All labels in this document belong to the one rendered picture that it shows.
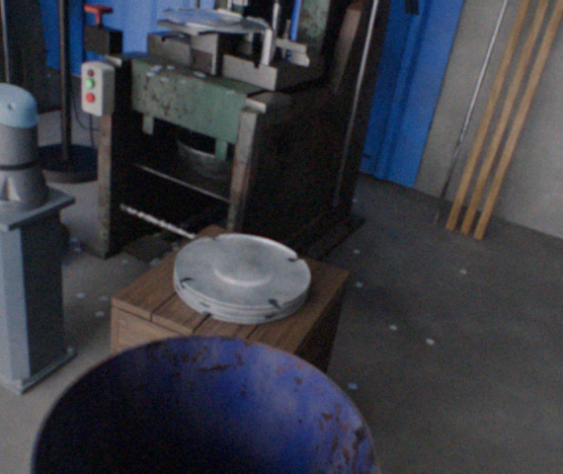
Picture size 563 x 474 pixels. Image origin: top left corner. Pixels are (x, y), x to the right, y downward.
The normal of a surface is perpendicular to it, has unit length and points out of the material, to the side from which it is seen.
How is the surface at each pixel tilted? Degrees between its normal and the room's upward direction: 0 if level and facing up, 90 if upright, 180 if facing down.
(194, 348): 88
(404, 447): 0
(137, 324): 90
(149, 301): 0
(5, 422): 0
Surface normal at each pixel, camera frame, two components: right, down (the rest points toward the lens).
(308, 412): -0.68, 0.22
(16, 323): 0.29, 0.49
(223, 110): -0.49, 0.35
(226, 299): 0.14, -0.87
